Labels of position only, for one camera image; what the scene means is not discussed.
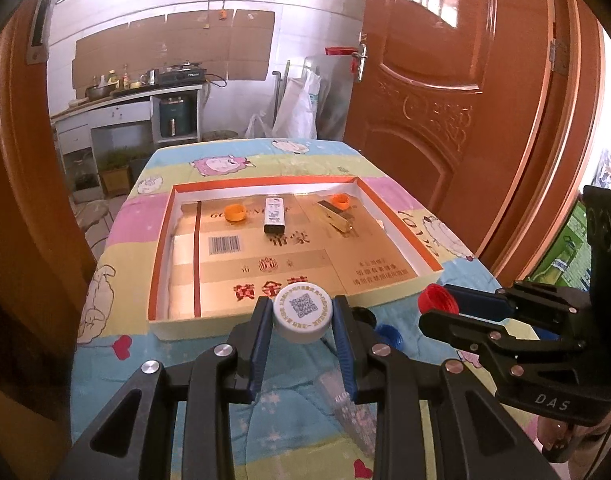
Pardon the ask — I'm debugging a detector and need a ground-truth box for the white woven sack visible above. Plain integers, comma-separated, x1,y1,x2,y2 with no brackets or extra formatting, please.
272,67,322,140

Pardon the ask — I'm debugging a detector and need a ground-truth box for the silver door handle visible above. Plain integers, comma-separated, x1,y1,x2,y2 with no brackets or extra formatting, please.
353,42,370,82

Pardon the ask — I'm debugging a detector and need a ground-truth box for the shallow orange-rimmed cardboard box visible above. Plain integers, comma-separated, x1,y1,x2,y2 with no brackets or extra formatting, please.
146,176,445,342

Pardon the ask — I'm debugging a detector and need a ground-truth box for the red bottle cap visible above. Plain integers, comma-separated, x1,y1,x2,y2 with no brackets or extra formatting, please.
418,284,460,316

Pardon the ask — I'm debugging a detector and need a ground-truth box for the round cushioned stool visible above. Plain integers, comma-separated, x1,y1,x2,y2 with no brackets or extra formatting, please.
74,199,114,261

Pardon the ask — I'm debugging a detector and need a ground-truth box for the wooden plant crate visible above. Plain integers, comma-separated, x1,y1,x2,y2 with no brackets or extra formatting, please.
100,152,134,198

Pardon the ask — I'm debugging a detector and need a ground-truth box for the white bottle cap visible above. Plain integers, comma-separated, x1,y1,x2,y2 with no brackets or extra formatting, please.
272,283,335,345

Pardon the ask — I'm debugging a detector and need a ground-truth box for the black gas stove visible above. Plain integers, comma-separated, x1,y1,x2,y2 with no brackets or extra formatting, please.
158,67,207,86

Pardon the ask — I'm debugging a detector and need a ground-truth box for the blue bottle cap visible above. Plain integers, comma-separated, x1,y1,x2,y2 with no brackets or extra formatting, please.
375,324,403,348

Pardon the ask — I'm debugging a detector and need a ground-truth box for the clear floral gloss tube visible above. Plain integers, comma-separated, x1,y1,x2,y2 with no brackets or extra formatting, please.
320,370,381,456

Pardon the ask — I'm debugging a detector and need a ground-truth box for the cardboard wall lining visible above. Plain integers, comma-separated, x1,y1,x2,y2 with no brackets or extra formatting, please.
72,9,276,98

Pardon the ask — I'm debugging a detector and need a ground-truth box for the grey pipe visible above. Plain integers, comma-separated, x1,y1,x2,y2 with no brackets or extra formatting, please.
272,60,291,126

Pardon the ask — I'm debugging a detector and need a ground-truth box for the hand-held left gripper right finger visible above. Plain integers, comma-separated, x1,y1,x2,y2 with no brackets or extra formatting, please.
333,295,553,480

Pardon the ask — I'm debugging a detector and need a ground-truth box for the green air fryer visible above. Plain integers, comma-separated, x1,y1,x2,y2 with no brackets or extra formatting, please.
159,96,196,138

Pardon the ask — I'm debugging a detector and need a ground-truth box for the flattened printed cardboard sheet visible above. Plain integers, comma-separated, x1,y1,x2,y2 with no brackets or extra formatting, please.
170,192,419,318

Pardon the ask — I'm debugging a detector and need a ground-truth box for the person's right hand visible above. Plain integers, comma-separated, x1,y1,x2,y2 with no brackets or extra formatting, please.
535,416,579,463

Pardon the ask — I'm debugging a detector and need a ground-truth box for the metal door strike plate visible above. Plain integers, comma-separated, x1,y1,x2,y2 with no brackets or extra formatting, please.
28,0,54,66

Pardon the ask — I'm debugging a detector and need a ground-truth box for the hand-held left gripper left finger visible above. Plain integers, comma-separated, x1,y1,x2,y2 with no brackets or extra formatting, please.
56,296,275,480

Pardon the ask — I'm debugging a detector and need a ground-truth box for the gold lighter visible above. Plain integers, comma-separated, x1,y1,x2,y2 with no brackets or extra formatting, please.
317,200,359,236

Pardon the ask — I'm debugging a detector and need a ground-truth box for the white printed lighter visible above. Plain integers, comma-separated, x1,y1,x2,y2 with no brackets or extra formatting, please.
263,197,285,234

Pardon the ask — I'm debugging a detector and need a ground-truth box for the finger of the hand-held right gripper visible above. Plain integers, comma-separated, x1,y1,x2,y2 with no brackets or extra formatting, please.
418,310,586,366
443,282,576,323

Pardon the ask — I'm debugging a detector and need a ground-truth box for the white plastic bag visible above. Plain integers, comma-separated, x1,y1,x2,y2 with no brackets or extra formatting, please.
244,114,276,139

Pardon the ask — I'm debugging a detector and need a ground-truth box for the white kitchen counter cabinet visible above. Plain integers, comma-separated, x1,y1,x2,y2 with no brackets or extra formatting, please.
50,84,206,153

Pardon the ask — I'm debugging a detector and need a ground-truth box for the dark plant pot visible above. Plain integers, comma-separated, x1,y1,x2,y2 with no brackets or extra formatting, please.
129,155,151,183

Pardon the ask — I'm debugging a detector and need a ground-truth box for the carved wooden door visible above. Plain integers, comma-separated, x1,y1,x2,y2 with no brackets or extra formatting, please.
343,0,556,261

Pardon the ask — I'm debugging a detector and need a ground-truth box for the plain brown wooden door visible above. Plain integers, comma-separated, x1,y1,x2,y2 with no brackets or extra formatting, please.
0,5,99,480

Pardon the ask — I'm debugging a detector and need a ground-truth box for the green printed box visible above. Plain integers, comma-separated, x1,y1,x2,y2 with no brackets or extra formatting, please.
528,200,593,291

